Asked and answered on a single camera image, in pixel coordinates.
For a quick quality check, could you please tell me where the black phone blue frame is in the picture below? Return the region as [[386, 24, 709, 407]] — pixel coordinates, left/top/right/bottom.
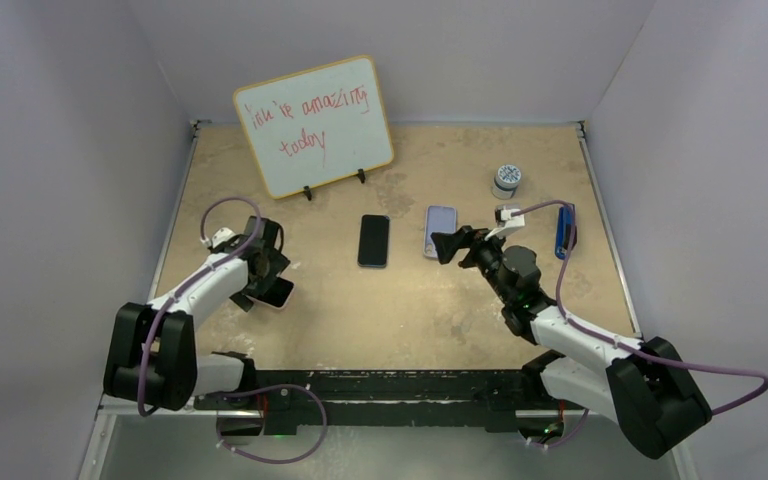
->
[[357, 214, 390, 268]]

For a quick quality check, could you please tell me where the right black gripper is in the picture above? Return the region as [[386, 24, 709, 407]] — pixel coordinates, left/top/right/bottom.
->
[[430, 226, 513, 304]]

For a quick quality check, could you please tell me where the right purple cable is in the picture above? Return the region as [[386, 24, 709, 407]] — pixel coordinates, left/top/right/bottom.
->
[[516, 199, 768, 452]]

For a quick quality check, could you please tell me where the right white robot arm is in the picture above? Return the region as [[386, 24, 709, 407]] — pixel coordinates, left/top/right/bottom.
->
[[430, 226, 713, 459]]

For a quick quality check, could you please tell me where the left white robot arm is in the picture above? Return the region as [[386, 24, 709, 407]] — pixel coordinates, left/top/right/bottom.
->
[[103, 216, 294, 414]]

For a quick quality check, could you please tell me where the pink cased phone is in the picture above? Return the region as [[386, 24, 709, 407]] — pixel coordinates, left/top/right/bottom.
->
[[251, 277, 295, 310]]

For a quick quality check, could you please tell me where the black aluminium base frame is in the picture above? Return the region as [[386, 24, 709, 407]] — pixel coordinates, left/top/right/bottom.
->
[[194, 369, 581, 435]]

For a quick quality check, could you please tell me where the white dry-erase board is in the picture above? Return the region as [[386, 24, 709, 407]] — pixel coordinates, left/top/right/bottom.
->
[[232, 55, 395, 199]]

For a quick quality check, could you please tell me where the lavender phone case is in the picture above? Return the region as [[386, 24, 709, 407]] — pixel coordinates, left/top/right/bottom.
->
[[423, 205, 457, 260]]

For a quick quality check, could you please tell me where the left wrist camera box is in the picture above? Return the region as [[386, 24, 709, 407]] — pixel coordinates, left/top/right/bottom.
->
[[201, 227, 235, 250]]

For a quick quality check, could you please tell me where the small white blue jar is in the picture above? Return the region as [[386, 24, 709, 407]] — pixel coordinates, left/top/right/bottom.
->
[[491, 164, 522, 200]]

